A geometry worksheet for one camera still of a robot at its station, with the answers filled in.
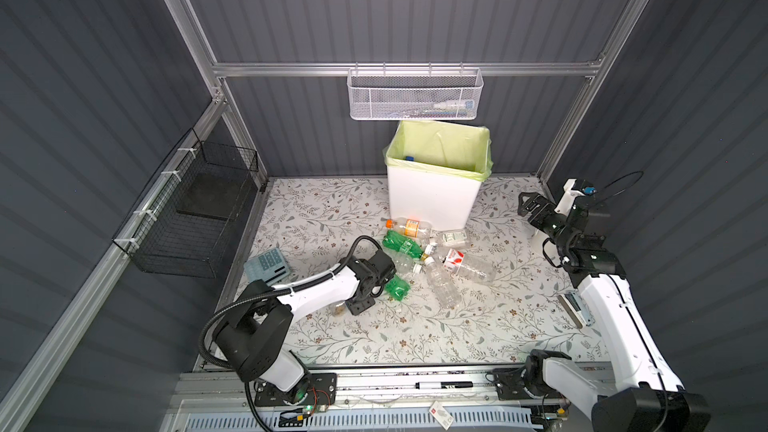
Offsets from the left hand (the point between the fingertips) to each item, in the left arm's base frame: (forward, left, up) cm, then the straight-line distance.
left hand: (353, 295), depth 86 cm
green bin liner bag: (+41, -37, +19) cm, 58 cm away
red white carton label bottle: (+8, -32, +3) cm, 33 cm away
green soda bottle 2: (+1, -13, +1) cm, 13 cm away
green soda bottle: (+16, -16, +1) cm, 23 cm away
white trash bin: (+22, -28, +14) cm, 38 cm away
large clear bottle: (+4, -28, -5) cm, 29 cm away
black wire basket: (+10, +40, +23) cm, 47 cm away
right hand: (+10, -49, +26) cm, 57 cm away
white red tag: (-30, -21, -2) cm, 37 cm away
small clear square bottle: (+16, -32, +3) cm, 36 cm away
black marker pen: (-24, -23, -2) cm, 33 cm away
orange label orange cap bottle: (+22, -20, +3) cm, 29 cm away
